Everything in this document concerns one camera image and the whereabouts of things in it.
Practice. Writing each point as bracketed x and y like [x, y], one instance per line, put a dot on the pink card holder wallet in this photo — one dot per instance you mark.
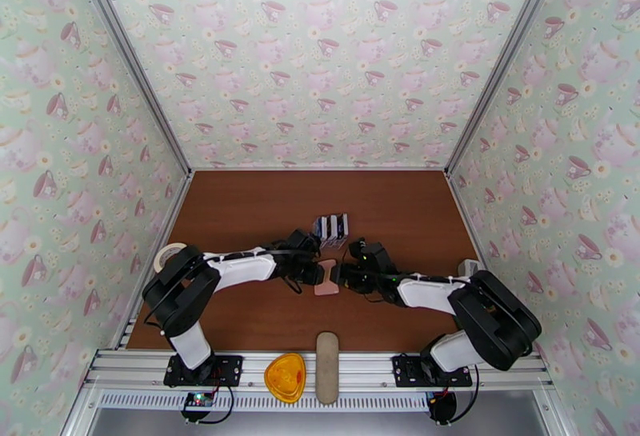
[330, 289]

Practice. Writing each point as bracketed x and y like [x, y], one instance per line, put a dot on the clear acrylic card stand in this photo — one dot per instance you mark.
[332, 245]

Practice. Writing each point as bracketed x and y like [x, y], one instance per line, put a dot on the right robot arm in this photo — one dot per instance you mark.
[430, 292]

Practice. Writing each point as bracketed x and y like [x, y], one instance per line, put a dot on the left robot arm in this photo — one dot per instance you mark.
[240, 267]

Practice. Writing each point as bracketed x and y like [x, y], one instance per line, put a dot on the stack of plastic cards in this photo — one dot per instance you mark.
[330, 227]
[319, 227]
[342, 225]

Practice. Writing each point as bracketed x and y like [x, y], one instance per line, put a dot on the beige oblong case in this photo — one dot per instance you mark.
[327, 369]

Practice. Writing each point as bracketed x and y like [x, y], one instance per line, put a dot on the white box device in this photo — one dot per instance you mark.
[470, 265]

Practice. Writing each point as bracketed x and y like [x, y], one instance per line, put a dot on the orange triangular plastic object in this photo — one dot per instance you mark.
[285, 379]

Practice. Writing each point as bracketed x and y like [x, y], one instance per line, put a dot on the masking tape roll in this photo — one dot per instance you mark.
[165, 252]

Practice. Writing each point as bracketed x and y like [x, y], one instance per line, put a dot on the black round device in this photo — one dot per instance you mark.
[442, 408]

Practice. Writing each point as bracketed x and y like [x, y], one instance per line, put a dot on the small circuit board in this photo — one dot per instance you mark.
[199, 399]

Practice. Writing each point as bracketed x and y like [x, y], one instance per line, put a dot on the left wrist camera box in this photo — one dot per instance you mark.
[302, 238]

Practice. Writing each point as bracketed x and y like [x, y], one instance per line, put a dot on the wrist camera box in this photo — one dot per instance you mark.
[357, 245]
[302, 238]

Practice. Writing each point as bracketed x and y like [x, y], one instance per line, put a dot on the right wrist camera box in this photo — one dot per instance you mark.
[357, 245]

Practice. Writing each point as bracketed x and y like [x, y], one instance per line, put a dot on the aluminium mounting rail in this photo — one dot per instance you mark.
[360, 369]

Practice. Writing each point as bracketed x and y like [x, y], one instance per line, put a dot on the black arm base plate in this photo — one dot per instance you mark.
[227, 368]
[405, 370]

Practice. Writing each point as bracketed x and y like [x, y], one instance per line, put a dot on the aluminium side rail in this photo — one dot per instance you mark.
[176, 204]
[462, 204]

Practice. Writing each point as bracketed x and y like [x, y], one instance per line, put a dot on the aluminium frame post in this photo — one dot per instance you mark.
[505, 64]
[130, 59]

